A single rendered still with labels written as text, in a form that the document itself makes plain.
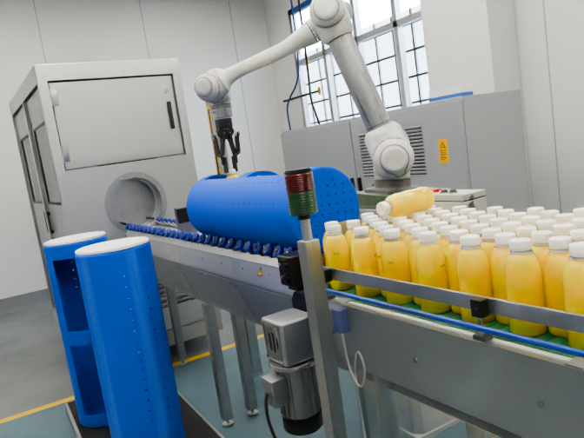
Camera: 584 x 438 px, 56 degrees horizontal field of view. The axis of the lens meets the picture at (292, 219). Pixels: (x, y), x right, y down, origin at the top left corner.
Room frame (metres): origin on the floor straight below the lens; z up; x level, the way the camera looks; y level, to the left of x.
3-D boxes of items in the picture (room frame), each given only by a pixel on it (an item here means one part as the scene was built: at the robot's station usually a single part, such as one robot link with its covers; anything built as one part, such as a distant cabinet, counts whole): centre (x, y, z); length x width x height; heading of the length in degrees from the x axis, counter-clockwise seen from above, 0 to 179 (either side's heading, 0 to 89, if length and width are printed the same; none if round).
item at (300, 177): (1.22, -0.03, 1.23); 0.06 x 0.06 x 0.04
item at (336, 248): (1.51, -0.11, 0.98); 0.07 x 0.07 x 0.16
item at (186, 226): (2.88, 0.55, 1.00); 0.10 x 0.04 x 0.15; 121
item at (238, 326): (2.67, 0.34, 0.31); 0.06 x 0.06 x 0.63; 31
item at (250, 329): (3.18, 0.35, 0.85); 0.06 x 0.06 x 1.70; 31
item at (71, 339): (2.60, 1.02, 0.59); 0.28 x 0.28 x 0.88
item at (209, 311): (2.60, 0.46, 0.31); 0.06 x 0.06 x 0.63; 31
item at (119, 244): (2.14, 0.71, 1.03); 0.28 x 0.28 x 0.01
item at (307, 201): (1.22, -0.03, 1.18); 0.06 x 0.06 x 0.05
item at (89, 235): (2.60, 1.02, 1.03); 0.28 x 0.28 x 0.01
